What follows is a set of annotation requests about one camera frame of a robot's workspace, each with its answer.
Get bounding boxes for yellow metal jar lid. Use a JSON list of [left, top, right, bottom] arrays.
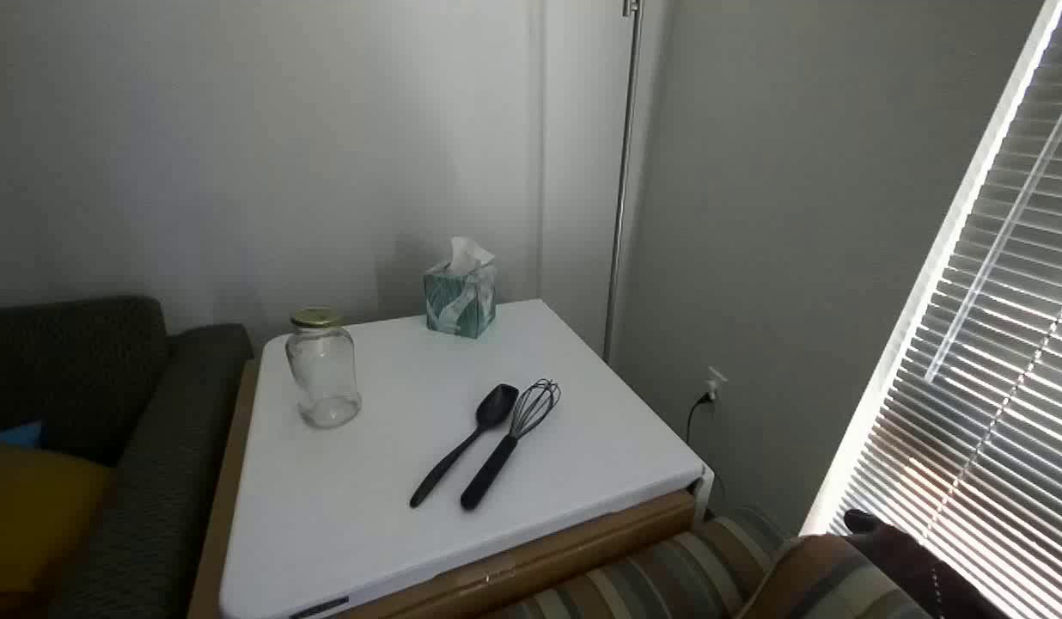
[[288, 310, 343, 331]]

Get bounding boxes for clear glass jar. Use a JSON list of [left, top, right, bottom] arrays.
[[284, 325, 362, 430]]

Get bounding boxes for teal tissue box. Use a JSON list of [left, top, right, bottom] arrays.
[[424, 238, 499, 335]]

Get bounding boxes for black plastic spoon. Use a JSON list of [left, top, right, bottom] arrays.
[[410, 385, 519, 507]]

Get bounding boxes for striped armchair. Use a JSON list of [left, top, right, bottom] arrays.
[[487, 507, 1008, 619]]

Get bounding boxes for dark grey sofa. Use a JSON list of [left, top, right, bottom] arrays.
[[0, 294, 255, 619]]

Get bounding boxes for white window blinds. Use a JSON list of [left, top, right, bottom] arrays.
[[803, 0, 1062, 619]]

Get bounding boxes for blue cushion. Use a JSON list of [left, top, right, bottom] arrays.
[[0, 420, 45, 445]]

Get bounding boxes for yellow cushion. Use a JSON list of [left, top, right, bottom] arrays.
[[0, 444, 114, 601]]

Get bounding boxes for black wire whisk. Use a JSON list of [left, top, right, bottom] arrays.
[[459, 378, 560, 511]]

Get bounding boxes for white wall power plug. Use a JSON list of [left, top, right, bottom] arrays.
[[685, 363, 728, 444]]

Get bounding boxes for thin vertical wall pole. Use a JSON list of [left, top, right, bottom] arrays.
[[601, 0, 644, 359]]

